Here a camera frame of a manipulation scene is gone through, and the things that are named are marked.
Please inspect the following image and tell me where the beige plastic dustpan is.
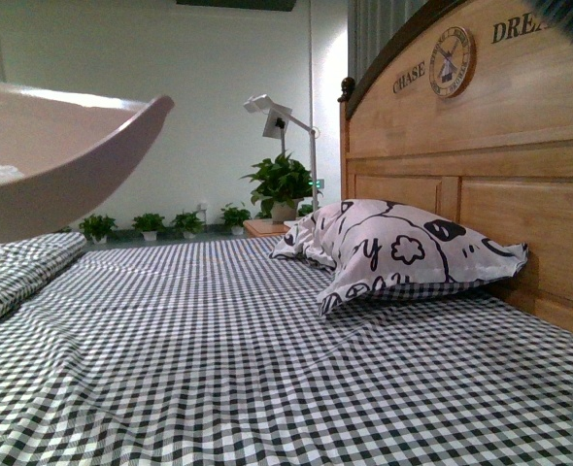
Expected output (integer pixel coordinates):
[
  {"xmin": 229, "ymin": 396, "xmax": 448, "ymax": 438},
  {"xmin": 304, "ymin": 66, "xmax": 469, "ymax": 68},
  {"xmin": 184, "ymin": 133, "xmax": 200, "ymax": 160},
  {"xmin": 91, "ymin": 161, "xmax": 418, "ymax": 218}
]
[{"xmin": 0, "ymin": 83, "xmax": 174, "ymax": 243}]

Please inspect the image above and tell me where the far wooden nightstand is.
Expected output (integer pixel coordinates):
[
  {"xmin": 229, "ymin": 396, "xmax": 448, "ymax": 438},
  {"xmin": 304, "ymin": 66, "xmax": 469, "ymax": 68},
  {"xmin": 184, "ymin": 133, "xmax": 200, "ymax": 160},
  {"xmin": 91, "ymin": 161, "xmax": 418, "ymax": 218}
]
[{"xmin": 244, "ymin": 218, "xmax": 290, "ymax": 238}]

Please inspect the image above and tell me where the large potted green plant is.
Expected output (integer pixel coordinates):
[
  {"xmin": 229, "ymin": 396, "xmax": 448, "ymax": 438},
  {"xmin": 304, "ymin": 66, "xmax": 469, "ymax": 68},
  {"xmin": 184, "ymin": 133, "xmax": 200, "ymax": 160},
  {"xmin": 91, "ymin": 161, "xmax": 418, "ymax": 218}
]
[{"xmin": 243, "ymin": 152, "xmax": 313, "ymax": 223}]

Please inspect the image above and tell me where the small potted plant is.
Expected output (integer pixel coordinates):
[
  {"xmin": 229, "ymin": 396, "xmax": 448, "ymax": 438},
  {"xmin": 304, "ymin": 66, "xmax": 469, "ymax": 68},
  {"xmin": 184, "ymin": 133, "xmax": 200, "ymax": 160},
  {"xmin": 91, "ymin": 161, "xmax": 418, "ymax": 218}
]
[
  {"xmin": 221, "ymin": 203, "xmax": 252, "ymax": 236},
  {"xmin": 79, "ymin": 214, "xmax": 117, "ymax": 244},
  {"xmin": 132, "ymin": 213, "xmax": 165, "ymax": 242},
  {"xmin": 171, "ymin": 212, "xmax": 205, "ymax": 239}
]

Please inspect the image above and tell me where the black white printed pillow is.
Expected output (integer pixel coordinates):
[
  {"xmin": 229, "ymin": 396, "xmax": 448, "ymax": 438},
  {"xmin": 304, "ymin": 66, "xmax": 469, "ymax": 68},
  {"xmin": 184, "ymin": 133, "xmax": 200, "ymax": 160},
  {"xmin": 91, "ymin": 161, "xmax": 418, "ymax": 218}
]
[{"xmin": 271, "ymin": 199, "xmax": 528, "ymax": 316}]

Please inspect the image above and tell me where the white floor lamp stand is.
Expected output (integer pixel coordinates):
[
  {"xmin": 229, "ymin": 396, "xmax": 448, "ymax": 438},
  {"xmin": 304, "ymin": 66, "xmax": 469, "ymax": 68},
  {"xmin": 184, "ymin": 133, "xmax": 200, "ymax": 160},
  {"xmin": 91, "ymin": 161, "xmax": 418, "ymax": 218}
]
[{"xmin": 243, "ymin": 93, "xmax": 324, "ymax": 210}]

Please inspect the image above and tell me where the black white checkered bedsheet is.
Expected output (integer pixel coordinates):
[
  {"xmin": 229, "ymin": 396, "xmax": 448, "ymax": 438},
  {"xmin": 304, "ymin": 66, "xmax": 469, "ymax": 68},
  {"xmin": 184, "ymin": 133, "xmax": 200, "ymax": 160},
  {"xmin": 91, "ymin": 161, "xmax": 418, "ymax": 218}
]
[{"xmin": 0, "ymin": 239, "xmax": 573, "ymax": 465}]

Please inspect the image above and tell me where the wooden bed headboard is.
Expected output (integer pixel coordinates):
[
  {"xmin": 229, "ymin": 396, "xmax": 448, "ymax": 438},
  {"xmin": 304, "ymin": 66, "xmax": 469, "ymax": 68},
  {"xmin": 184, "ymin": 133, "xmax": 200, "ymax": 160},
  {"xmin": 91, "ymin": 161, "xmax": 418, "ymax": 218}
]
[{"xmin": 341, "ymin": 1, "xmax": 573, "ymax": 332}]

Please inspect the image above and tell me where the folded checkered quilt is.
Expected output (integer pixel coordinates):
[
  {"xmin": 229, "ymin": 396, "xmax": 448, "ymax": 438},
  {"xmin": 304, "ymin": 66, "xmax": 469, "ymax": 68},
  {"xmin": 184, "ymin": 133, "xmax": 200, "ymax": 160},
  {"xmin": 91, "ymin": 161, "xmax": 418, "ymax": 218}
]
[{"xmin": 0, "ymin": 232, "xmax": 86, "ymax": 318}]

